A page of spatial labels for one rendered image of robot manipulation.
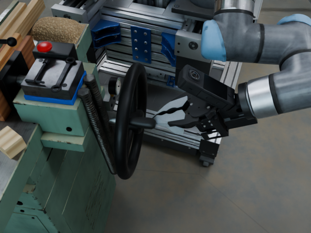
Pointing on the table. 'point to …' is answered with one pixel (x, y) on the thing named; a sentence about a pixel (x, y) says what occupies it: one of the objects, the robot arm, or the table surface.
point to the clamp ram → (13, 76)
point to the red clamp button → (44, 46)
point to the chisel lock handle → (12, 42)
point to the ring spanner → (62, 75)
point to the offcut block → (11, 142)
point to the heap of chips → (57, 30)
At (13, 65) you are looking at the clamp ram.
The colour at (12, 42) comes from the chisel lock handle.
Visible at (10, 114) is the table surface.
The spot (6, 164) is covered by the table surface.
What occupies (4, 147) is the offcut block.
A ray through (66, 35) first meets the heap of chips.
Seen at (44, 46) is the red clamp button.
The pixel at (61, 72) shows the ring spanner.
